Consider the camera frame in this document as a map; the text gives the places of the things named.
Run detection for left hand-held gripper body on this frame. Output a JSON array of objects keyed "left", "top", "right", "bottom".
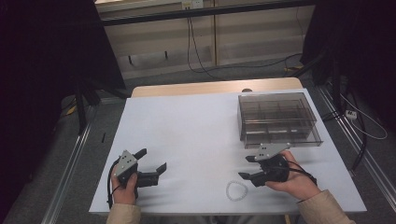
[{"left": 112, "top": 149, "right": 160, "bottom": 189}]

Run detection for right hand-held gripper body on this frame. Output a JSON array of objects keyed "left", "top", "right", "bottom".
[{"left": 249, "top": 142, "right": 291, "bottom": 188}]

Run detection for clear smoky drawer organizer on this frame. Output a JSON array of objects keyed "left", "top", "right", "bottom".
[{"left": 237, "top": 91, "right": 324, "bottom": 149}]

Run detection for person's right hand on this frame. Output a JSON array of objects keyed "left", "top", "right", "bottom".
[{"left": 265, "top": 149, "right": 322, "bottom": 201}]

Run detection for person's left hand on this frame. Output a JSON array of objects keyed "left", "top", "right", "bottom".
[{"left": 110, "top": 165, "right": 139, "bottom": 205}]

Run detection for white table sheet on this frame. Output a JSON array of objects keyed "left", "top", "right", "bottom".
[{"left": 88, "top": 88, "right": 368, "bottom": 217}]

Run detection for black tripod stand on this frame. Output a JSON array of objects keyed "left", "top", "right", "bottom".
[{"left": 74, "top": 77, "right": 129, "bottom": 135}]

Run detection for black curtain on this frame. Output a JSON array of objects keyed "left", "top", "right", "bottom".
[
  {"left": 300, "top": 0, "right": 396, "bottom": 132},
  {"left": 0, "top": 0, "right": 127, "bottom": 218}
]

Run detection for black horizontal beam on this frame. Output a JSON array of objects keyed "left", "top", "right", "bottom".
[{"left": 101, "top": 0, "right": 316, "bottom": 27}]

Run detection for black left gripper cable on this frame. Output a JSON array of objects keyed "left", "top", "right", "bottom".
[{"left": 106, "top": 158, "right": 121, "bottom": 209}]

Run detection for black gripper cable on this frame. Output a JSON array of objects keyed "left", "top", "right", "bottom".
[
  {"left": 270, "top": 160, "right": 318, "bottom": 187},
  {"left": 106, "top": 158, "right": 121, "bottom": 209}
]

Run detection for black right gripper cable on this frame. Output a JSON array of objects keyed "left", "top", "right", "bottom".
[{"left": 270, "top": 160, "right": 318, "bottom": 187}]

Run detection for aluminium floor rail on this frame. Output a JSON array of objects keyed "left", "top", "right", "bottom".
[
  {"left": 41, "top": 106, "right": 98, "bottom": 224},
  {"left": 314, "top": 85, "right": 396, "bottom": 203}
]

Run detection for black floor cable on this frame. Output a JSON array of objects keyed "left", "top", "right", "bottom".
[{"left": 321, "top": 92, "right": 369, "bottom": 173}]

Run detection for white floor cable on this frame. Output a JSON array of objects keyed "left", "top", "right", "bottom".
[{"left": 339, "top": 92, "right": 389, "bottom": 141}]

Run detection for beige wall cabinet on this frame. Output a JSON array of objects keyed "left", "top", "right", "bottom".
[{"left": 94, "top": 0, "right": 316, "bottom": 80}]

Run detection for black hanging cables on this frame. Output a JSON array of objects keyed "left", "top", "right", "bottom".
[{"left": 186, "top": 17, "right": 304, "bottom": 82}]

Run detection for white wall socket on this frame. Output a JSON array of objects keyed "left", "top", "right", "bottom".
[{"left": 181, "top": 0, "right": 204, "bottom": 9}]

